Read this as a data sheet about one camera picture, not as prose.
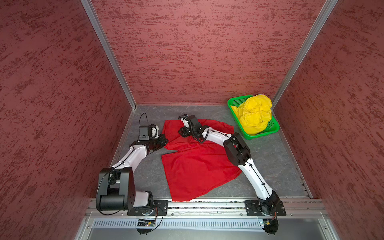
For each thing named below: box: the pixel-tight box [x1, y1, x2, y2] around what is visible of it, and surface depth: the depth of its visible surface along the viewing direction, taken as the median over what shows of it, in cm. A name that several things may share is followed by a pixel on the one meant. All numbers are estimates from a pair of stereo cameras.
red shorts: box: [161, 119, 242, 202], surface depth 89 cm
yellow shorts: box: [230, 94, 273, 135], surface depth 108 cm
